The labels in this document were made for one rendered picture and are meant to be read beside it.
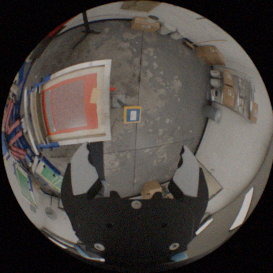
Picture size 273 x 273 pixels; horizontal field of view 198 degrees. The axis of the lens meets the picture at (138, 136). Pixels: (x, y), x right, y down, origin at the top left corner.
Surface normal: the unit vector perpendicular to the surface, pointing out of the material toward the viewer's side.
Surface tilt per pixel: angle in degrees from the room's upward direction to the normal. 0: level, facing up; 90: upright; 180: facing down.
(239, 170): 90
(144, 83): 0
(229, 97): 89
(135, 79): 0
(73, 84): 0
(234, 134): 90
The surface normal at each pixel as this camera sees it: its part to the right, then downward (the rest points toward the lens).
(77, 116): 0.31, 0.48
